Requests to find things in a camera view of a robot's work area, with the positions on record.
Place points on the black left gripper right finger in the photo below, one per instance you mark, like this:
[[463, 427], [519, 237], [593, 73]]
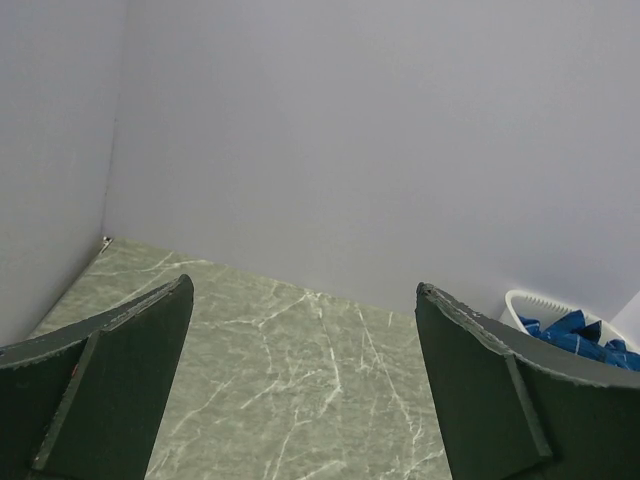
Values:
[[510, 406]]

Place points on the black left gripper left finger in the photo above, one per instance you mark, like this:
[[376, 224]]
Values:
[[86, 401]]

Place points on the white plastic laundry basket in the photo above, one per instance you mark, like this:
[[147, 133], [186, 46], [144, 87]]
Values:
[[522, 304]]

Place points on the blue plaid long sleeve shirt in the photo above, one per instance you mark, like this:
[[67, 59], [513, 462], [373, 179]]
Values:
[[572, 334]]

